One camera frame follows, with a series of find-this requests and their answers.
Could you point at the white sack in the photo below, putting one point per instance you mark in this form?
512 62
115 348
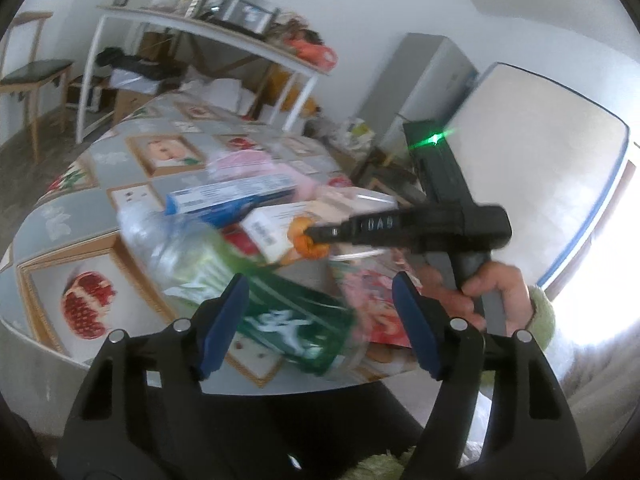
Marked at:
220 92

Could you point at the white carton with orange print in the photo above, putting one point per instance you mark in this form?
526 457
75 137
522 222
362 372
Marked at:
270 232

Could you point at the small orange wrapper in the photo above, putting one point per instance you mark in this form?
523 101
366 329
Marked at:
302 247

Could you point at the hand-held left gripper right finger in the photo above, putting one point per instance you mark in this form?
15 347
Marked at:
415 330

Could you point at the pink packet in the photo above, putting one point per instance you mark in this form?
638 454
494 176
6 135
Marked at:
255 162

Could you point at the grey refrigerator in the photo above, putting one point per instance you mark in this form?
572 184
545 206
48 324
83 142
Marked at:
415 80

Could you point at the white mattress with blue edge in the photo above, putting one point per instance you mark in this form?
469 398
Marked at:
540 160

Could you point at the silver rice cooker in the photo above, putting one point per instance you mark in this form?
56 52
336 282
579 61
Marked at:
247 12

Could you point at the person's right hand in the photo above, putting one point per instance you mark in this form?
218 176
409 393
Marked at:
510 290

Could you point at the orange plastic bag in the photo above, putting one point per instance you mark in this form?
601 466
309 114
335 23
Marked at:
315 52

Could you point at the wooden chair with dark seat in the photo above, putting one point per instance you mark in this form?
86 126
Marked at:
35 72
390 180

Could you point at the plastic bottle with green label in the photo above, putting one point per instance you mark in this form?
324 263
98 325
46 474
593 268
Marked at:
200 260

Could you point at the cardboard box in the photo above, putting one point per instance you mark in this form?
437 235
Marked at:
131 105

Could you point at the fruit print tablecloth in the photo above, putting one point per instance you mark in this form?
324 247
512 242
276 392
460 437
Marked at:
75 220

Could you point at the blue white toothpaste box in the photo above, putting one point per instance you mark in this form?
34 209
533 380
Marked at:
225 197

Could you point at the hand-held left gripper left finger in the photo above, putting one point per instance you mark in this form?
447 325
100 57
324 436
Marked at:
225 325

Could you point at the person's right forearm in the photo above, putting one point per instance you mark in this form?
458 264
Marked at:
542 315

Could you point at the white side table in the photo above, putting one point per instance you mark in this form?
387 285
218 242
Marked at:
200 25

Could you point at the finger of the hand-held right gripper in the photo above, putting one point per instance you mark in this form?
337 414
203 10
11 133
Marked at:
330 232

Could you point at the yellow plastic bag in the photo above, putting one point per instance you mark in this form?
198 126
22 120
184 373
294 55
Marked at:
290 92

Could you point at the red printed snack packet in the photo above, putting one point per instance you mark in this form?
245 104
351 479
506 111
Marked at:
370 305

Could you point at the black clothing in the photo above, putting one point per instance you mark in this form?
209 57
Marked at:
130 62

